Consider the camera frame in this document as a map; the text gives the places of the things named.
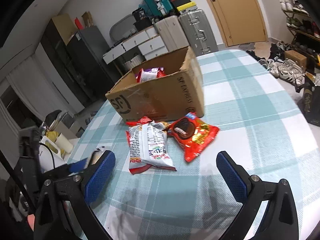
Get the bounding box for small brown cardboard box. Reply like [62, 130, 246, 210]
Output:
[284, 50, 307, 71]

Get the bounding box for red chocolate pie packet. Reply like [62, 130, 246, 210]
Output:
[168, 112, 220, 163]

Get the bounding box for checkered teal tablecloth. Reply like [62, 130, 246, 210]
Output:
[69, 49, 319, 239]

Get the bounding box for white grey sneakers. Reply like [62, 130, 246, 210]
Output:
[266, 59, 304, 86]

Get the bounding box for silver suitcase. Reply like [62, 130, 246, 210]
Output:
[178, 9, 218, 56]

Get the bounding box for clear cracker packet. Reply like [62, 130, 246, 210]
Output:
[85, 147, 105, 168]

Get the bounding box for beige suitcase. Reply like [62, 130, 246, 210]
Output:
[154, 16, 189, 51]

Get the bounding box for SF Express cardboard box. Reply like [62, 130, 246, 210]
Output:
[106, 47, 204, 121]

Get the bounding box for wooden door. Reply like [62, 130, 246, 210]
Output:
[206, 0, 267, 47]

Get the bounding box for wooden shoe rack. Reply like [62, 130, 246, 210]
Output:
[279, 0, 319, 73]

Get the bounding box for white red chip bag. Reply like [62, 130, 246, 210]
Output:
[126, 116, 176, 174]

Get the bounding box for purple snack packet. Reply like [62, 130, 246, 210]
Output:
[136, 67, 166, 83]

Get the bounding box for black cabinet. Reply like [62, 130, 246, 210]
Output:
[41, 20, 121, 107]

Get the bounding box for left hand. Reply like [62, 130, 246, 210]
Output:
[27, 214, 35, 231]

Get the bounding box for white drawer cabinet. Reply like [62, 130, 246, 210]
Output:
[103, 26, 169, 64]

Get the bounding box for black paper bag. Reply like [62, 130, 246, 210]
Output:
[295, 75, 319, 126]

